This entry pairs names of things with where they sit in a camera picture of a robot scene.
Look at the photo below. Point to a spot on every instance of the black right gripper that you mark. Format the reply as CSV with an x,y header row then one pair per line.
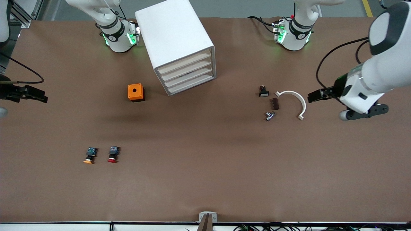
x,y
9,91

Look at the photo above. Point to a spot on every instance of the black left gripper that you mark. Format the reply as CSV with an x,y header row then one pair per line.
x,y
336,88

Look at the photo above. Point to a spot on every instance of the red capped push button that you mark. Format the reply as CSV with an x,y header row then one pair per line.
x,y
113,153

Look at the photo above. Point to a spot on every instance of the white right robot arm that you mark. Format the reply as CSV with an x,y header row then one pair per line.
x,y
118,38

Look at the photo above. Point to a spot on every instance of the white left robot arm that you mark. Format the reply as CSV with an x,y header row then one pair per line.
x,y
379,73

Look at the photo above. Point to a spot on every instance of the black white rectangular button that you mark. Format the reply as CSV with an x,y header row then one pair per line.
x,y
264,92

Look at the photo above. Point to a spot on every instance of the orange capped push button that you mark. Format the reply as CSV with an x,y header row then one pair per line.
x,y
91,154

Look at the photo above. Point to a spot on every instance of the orange button box with hole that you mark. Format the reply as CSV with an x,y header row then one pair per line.
x,y
135,92

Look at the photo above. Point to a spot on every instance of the white curved plastic clamp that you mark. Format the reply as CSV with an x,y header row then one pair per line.
x,y
300,99

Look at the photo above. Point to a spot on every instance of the brown ridged block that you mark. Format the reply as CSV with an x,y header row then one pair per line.
x,y
274,104

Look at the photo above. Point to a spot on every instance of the silver metal fitting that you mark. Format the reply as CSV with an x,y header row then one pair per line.
x,y
269,115

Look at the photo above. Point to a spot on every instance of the black table edge rail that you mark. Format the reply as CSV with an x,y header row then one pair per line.
x,y
64,222

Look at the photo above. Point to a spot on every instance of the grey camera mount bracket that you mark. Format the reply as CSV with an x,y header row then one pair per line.
x,y
207,216

